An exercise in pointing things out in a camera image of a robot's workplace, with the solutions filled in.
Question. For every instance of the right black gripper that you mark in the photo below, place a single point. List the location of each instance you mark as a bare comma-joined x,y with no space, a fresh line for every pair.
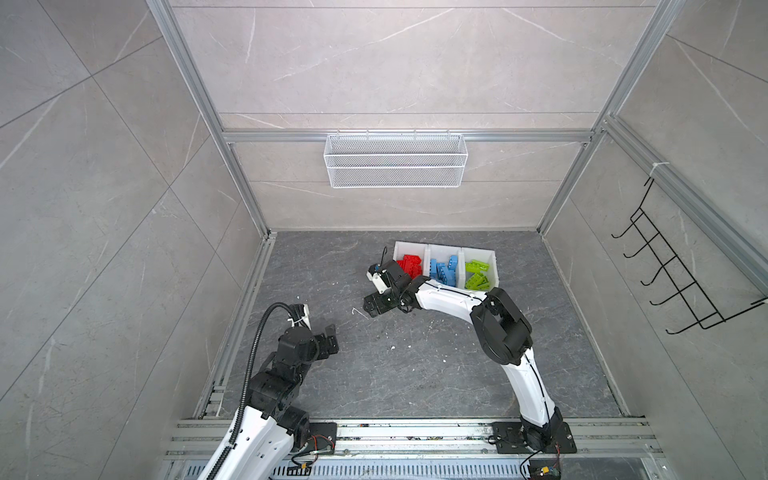
375,297

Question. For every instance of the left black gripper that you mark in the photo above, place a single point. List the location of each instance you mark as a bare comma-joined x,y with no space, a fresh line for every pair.
323,349

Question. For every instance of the red lego brick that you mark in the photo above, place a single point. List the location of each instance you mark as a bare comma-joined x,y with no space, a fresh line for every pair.
417,267

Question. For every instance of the green lego brick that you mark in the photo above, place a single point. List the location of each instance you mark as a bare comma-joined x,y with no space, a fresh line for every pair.
476,267
478,282

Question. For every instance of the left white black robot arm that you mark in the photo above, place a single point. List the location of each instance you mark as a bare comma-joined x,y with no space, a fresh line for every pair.
267,427

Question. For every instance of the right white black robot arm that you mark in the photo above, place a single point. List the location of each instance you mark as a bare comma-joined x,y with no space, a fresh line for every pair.
503,332

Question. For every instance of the white left plastic bin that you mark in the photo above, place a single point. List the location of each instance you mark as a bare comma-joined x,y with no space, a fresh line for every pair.
420,249

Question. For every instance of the white plastic bin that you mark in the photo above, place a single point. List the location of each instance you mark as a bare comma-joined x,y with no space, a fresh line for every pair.
420,249
487,256
446,264

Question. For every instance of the white middle plastic bin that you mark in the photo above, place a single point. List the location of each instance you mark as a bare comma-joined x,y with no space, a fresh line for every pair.
446,264

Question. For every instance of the white right plastic bin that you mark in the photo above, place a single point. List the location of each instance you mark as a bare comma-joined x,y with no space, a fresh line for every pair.
487,256

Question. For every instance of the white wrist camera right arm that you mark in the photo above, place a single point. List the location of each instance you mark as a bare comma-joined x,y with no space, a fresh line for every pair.
378,281

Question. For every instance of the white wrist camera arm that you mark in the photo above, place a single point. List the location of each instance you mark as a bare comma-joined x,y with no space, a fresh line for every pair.
300,315
378,281

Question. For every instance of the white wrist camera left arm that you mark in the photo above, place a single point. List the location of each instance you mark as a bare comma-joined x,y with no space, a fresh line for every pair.
300,315

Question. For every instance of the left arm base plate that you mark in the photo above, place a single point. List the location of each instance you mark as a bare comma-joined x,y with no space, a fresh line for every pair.
316,435

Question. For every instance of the white wire mesh basket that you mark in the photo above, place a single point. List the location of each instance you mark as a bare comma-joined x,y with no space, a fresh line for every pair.
395,160

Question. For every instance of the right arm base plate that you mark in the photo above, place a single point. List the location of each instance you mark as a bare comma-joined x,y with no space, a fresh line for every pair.
519,438

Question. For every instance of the black wire hook rack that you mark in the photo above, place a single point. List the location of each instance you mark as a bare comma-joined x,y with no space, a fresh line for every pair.
704,312

